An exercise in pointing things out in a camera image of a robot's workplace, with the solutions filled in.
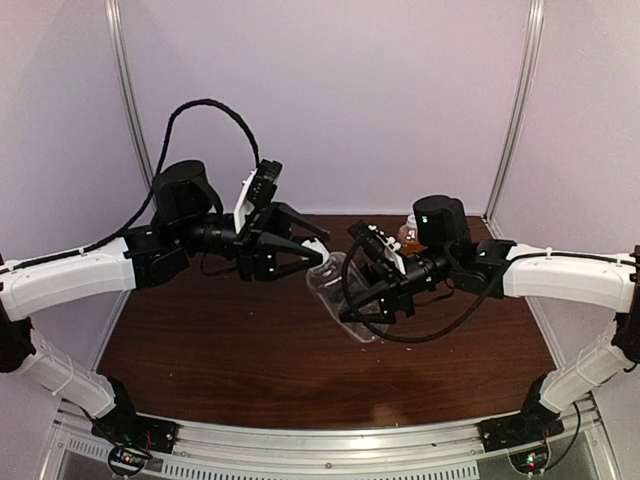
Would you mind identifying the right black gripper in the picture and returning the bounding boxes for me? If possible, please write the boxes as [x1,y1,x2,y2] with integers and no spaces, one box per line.
[329,244,455,324]

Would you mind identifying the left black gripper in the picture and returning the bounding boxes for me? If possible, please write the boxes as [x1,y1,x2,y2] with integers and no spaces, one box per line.
[174,198,330,282]

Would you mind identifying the clear plastic bottle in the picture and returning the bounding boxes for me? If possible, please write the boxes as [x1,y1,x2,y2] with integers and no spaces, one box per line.
[305,251,384,344]

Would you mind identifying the amber tea bottle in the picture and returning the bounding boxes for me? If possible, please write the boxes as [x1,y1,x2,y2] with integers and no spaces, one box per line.
[396,220,424,255]

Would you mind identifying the white cap of clear bottle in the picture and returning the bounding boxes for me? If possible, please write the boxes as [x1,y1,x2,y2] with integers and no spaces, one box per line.
[302,238,330,265]

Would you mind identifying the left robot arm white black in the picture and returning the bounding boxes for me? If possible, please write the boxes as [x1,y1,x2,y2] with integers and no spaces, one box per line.
[1,160,330,444]

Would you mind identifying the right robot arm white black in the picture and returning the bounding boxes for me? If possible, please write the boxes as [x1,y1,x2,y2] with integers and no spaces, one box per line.
[339,195,639,442]

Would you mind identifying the right round circuit board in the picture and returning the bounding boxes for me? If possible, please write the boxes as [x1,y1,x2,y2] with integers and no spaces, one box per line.
[509,446,550,475]

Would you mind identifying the round circuit board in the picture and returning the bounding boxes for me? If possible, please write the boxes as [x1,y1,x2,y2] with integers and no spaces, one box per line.
[107,446,151,477]
[509,446,550,475]

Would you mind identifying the left round circuit board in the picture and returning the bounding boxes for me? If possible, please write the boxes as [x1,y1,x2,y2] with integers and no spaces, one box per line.
[107,446,151,477]

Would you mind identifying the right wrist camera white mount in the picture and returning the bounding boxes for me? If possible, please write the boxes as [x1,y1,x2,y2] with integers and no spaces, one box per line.
[347,220,406,275]

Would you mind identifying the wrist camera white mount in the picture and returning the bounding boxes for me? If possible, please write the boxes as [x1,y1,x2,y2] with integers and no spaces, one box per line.
[347,220,406,275]
[233,159,283,234]

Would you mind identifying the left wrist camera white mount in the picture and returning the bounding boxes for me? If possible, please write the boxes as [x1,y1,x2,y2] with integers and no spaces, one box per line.
[233,159,283,234]

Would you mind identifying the right braided black cable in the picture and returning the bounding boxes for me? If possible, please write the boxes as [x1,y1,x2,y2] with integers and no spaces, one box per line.
[342,239,494,344]

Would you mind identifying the braided black cable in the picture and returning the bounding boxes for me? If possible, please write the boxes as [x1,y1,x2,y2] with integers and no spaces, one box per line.
[342,239,494,344]
[14,97,262,266]

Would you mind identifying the left braided black cable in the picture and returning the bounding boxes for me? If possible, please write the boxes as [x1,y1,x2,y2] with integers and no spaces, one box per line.
[14,97,262,266]

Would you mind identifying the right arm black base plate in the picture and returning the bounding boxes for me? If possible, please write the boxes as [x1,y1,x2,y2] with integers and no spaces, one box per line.
[478,413,564,452]

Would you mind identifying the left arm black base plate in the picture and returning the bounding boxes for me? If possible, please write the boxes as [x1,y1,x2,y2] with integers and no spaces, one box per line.
[89,414,178,454]

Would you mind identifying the left aluminium frame post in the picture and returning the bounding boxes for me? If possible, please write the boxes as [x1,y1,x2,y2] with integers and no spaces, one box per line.
[104,0,153,189]

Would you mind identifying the aluminium frame post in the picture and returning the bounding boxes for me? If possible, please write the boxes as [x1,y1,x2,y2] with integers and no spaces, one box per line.
[104,0,153,189]
[483,0,545,225]

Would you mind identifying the right aluminium frame post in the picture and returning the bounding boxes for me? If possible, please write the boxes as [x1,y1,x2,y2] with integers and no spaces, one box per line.
[483,0,545,225]

